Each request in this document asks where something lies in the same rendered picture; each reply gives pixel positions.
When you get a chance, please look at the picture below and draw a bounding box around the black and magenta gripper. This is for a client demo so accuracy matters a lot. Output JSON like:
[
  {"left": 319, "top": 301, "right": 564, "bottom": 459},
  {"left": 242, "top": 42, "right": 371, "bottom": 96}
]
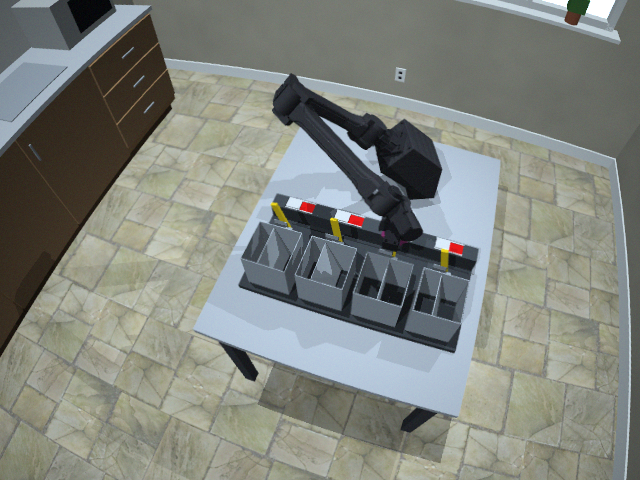
[{"left": 378, "top": 217, "right": 407, "bottom": 246}]

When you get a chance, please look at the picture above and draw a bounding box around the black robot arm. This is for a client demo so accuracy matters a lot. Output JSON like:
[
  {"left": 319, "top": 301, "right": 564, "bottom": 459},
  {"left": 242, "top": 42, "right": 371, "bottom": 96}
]
[{"left": 272, "top": 73, "right": 423, "bottom": 253}]

